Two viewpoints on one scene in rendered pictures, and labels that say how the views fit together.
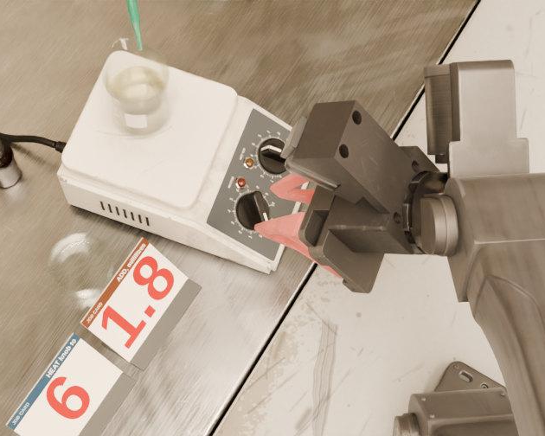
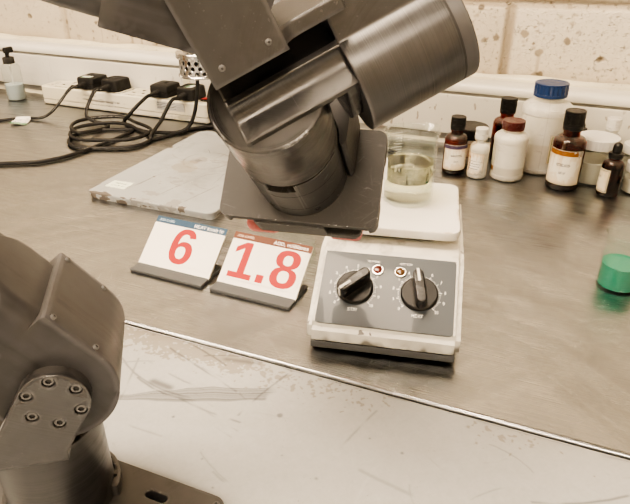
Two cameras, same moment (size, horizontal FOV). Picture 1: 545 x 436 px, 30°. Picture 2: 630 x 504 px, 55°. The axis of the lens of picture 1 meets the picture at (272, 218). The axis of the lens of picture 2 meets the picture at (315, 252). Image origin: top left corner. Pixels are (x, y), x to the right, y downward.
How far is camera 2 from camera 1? 0.74 m
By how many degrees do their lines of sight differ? 63
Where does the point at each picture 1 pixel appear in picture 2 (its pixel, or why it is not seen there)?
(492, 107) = not seen: outside the picture
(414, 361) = (226, 471)
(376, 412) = (163, 440)
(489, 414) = (53, 294)
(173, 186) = not seen: hidden behind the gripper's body
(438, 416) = (66, 263)
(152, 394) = (190, 297)
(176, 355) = (224, 304)
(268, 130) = (442, 282)
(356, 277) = (230, 184)
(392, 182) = not seen: hidden behind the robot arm
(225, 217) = (339, 265)
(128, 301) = (261, 257)
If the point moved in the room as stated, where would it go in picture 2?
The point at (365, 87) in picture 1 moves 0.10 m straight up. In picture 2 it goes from (566, 396) to (595, 289)
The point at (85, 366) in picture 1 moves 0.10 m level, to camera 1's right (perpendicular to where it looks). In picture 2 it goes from (206, 248) to (193, 299)
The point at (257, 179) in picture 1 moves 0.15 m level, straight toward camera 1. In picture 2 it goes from (388, 284) to (215, 292)
